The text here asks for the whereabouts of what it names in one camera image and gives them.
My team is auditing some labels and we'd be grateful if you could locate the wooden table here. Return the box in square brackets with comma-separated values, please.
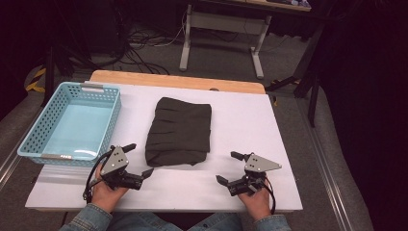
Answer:
[89, 69, 268, 95]

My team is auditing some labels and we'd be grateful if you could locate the yellow and black tape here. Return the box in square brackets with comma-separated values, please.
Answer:
[25, 66, 48, 94]

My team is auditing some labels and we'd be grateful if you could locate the dark cloth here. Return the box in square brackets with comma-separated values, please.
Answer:
[144, 96, 213, 168]

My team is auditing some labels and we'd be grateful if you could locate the left hand-held gripper black cable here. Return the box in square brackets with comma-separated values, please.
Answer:
[82, 149, 114, 205]

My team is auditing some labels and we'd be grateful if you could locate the white floor cable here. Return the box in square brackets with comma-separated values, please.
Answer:
[153, 9, 190, 48]

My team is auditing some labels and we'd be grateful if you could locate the desk with white metal frame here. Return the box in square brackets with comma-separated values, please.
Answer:
[178, 0, 314, 80]

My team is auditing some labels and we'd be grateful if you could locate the light blue plastic basket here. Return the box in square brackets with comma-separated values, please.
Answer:
[16, 81, 122, 167]

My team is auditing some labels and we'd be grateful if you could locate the right hand-held gripper black cable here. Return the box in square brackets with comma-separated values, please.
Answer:
[264, 175, 277, 216]

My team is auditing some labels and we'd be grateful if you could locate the person's left leg in jeans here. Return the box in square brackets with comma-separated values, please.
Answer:
[105, 211, 182, 231]

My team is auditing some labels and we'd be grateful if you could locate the black stand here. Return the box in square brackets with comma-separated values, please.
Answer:
[40, 44, 97, 109]
[265, 23, 325, 128]

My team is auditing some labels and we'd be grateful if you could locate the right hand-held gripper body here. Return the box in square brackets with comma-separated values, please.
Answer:
[226, 152, 283, 197]

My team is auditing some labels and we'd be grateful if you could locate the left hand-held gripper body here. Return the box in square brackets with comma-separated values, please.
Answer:
[99, 144, 144, 192]

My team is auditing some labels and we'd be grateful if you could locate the black floor cable bundle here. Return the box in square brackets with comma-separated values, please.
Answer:
[123, 18, 189, 76]

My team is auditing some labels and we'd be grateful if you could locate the person's leg in jeans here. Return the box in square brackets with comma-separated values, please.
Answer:
[105, 211, 182, 231]
[187, 212, 243, 231]

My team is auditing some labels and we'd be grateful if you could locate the hand-held gripper black cable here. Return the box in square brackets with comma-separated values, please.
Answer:
[82, 149, 114, 205]
[264, 175, 277, 216]

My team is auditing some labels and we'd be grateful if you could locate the person's left hand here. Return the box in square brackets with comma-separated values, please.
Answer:
[90, 163, 130, 215]

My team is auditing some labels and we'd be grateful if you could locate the person's right leg in jeans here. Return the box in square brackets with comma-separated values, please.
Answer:
[187, 212, 243, 231]

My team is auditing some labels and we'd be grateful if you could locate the metal floor rail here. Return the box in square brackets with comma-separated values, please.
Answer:
[296, 95, 355, 231]
[0, 145, 22, 192]

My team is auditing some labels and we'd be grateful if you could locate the person's right hand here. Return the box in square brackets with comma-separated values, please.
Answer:
[237, 179, 273, 221]

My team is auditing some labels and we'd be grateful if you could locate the white board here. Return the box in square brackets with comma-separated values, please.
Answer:
[24, 81, 304, 213]

